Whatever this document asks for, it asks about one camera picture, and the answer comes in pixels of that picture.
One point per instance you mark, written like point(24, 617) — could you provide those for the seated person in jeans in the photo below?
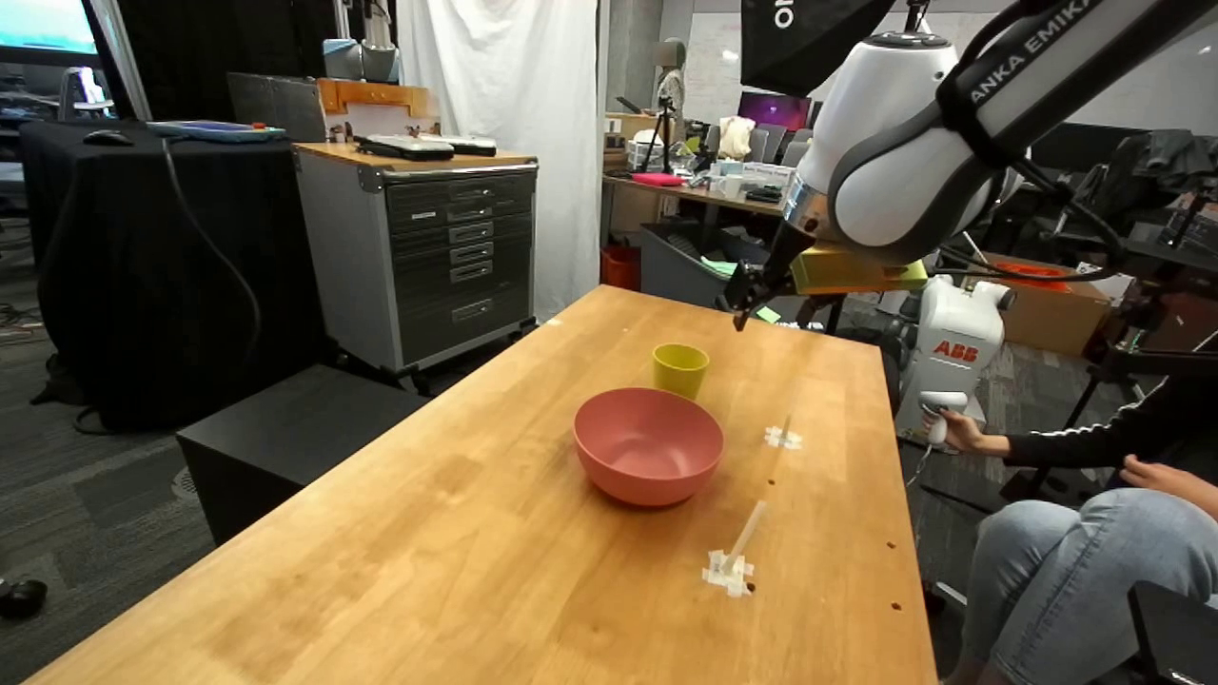
point(1047, 585)

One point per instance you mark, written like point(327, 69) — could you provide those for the yellow plastic cup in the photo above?
point(678, 367)

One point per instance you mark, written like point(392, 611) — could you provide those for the white hanging sheet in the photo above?
point(527, 77)

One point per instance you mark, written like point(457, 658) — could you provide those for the white taped stick far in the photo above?
point(785, 436)

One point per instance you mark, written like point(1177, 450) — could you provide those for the grey metal drawer cabinet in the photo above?
point(416, 259)

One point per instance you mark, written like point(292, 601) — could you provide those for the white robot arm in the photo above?
point(915, 132)

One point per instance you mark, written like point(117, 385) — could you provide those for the cardboard box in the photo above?
point(1047, 309)

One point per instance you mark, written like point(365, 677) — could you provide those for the black low bench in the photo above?
point(261, 450)

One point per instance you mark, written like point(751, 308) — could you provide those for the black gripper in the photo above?
point(754, 286)

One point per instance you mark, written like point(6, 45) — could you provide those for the white taped stick near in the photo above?
point(727, 568)

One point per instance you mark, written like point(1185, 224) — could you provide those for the pink plastic bowl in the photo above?
point(643, 446)

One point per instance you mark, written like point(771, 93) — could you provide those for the white taped stick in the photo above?
point(727, 568)
point(785, 436)

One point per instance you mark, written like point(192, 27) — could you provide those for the black draped table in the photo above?
point(174, 277)

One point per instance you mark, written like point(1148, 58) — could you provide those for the white handheld controller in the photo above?
point(940, 417)

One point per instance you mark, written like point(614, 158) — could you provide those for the yellow green wrist camera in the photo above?
point(822, 273)

